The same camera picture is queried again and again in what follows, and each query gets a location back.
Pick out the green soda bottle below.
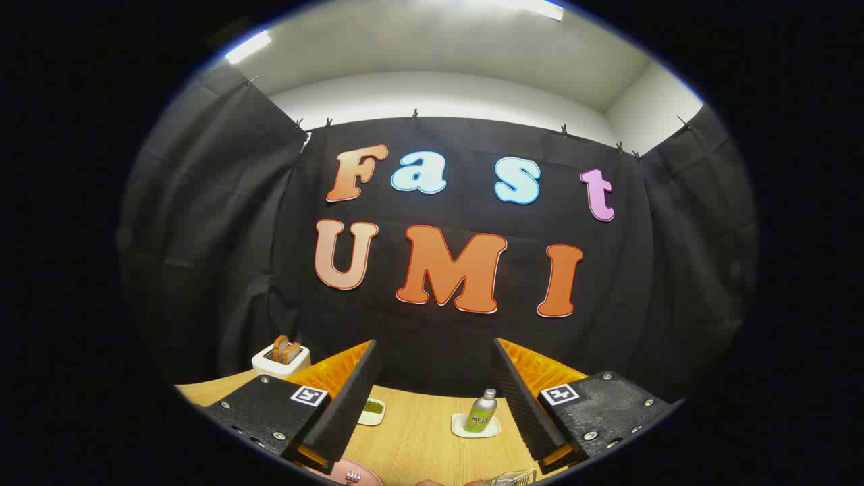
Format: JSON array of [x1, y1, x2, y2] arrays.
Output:
[[470, 389, 498, 433]]

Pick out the white square coaster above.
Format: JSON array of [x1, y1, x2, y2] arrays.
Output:
[[451, 413, 502, 439]]

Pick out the pink round plate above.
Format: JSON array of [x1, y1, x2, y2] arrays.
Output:
[[317, 458, 384, 486]]

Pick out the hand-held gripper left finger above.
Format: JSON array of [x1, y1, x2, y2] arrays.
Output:
[[202, 339, 379, 475]]

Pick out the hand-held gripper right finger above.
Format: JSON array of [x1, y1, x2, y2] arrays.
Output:
[[493, 337, 684, 475]]

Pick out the ceiling light panel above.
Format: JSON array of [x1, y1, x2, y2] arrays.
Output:
[[225, 30, 272, 65], [499, 0, 565, 21]]

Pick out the cream white toaster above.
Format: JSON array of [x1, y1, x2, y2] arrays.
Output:
[[252, 343, 312, 379]]

